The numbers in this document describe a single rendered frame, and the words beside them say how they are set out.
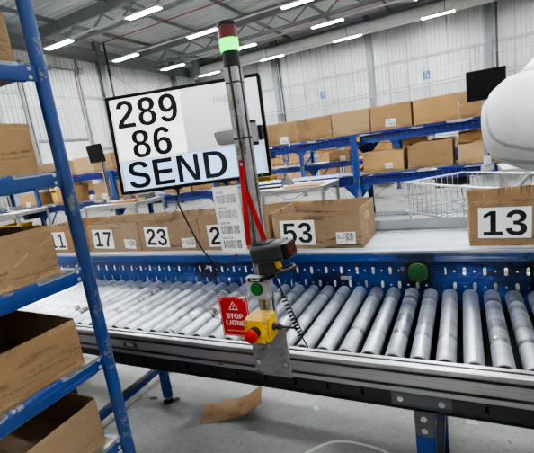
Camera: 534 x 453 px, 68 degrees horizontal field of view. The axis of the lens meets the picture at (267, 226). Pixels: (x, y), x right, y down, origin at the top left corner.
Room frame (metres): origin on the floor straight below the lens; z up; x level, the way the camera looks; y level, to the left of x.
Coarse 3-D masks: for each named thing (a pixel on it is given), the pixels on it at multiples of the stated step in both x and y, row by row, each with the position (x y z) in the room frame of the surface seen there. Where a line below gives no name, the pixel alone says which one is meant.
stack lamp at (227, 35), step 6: (228, 24) 1.08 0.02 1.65; (234, 24) 1.09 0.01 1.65; (222, 30) 1.08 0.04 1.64; (228, 30) 1.08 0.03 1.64; (234, 30) 1.09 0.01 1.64; (222, 36) 1.08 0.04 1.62; (228, 36) 1.08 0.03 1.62; (234, 36) 1.08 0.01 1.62; (222, 42) 1.08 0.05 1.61; (228, 42) 1.08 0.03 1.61; (234, 42) 1.08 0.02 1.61; (222, 48) 1.09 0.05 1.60; (228, 48) 1.08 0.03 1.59; (234, 48) 1.08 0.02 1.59
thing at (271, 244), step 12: (264, 240) 1.06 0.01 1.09; (276, 240) 1.02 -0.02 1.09; (288, 240) 1.01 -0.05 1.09; (252, 252) 1.02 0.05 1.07; (264, 252) 1.00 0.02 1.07; (276, 252) 0.99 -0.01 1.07; (288, 252) 0.98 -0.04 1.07; (264, 264) 1.02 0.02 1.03; (276, 264) 1.02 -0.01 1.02; (264, 276) 1.02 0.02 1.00
